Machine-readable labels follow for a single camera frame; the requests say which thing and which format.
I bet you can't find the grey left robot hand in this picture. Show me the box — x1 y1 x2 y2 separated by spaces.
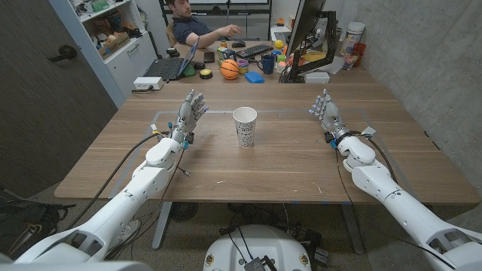
168 89 209 146

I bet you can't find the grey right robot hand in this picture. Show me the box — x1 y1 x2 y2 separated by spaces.
309 88 352 146

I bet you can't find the printed white paper cup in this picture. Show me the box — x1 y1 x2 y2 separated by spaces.
232 106 258 148

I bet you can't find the red plastic cup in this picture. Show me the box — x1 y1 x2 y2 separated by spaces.
352 41 367 68

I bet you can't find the flat white box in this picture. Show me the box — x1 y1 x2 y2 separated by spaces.
304 72 331 84

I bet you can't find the white power outlet box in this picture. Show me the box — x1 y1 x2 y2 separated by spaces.
133 76 165 91

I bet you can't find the open black laptop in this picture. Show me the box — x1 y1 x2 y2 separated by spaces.
143 37 200 81

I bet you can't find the yellow plate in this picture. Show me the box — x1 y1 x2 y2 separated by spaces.
303 50 327 63

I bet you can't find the small orange basketball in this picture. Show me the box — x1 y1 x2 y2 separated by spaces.
220 59 240 81

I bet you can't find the colourful printed box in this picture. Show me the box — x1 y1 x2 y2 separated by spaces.
216 46 237 67

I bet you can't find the white shelf cabinet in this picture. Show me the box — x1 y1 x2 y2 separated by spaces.
48 0 158 108

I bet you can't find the flat blue box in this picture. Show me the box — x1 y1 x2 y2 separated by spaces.
244 71 265 84

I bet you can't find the dark blue mug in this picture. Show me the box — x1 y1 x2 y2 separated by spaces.
257 53 276 75

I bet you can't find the white canister with label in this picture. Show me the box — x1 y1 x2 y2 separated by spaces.
340 21 366 53

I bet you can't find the tan chair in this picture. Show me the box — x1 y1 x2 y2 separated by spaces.
165 20 178 48

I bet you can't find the person in dark polo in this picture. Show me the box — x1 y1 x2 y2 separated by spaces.
165 0 243 49

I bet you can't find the black keyboard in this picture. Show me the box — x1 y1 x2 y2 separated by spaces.
235 43 273 59

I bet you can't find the round black floor fan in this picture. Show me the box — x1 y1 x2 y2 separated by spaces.
169 202 200 223

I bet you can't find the black computer monitor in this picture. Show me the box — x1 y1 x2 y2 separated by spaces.
285 0 327 59

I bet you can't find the cardboard box on shelf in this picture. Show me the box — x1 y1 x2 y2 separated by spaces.
96 32 131 60

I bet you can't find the grey table leg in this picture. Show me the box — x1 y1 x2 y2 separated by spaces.
151 202 173 251
340 202 365 255

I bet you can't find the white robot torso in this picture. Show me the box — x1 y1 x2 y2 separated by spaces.
203 224 313 271

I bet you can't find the black backpack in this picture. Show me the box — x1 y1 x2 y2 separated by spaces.
0 187 76 260

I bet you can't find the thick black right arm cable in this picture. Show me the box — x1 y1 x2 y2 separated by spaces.
349 129 398 184

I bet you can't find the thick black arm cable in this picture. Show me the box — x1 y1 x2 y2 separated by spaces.
349 129 398 184
66 130 171 230

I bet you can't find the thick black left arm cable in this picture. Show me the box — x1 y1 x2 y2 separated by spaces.
66 130 171 230

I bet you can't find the black door handle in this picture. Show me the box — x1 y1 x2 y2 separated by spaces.
47 44 78 63

